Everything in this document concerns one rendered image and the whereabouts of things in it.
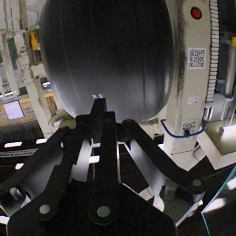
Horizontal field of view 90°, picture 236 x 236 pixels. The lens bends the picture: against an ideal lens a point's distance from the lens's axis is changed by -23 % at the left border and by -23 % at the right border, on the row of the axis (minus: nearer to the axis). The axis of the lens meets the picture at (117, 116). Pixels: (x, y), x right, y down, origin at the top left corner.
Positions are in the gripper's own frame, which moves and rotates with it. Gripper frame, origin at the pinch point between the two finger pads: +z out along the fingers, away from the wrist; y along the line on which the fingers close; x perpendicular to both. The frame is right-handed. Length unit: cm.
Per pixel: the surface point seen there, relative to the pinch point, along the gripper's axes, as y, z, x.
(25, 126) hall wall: -745, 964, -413
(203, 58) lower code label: 33.7, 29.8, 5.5
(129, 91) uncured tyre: 5.1, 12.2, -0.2
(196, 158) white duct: 65, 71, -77
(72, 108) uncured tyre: -7.9, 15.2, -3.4
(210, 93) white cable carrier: 40, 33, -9
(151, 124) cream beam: 22, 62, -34
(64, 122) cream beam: -33, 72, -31
